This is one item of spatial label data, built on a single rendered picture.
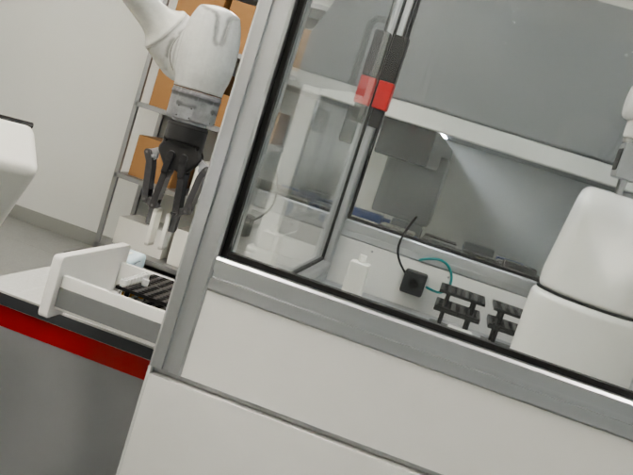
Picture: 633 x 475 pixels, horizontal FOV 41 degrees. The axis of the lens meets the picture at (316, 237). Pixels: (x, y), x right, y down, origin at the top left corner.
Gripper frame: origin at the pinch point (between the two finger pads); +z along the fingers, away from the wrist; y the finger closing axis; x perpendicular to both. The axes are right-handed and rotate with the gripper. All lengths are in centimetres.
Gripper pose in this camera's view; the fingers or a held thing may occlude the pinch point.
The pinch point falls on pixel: (160, 229)
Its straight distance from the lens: 159.3
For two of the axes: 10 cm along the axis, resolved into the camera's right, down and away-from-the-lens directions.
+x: 1.9, -0.7, 9.8
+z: -2.8, 9.5, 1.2
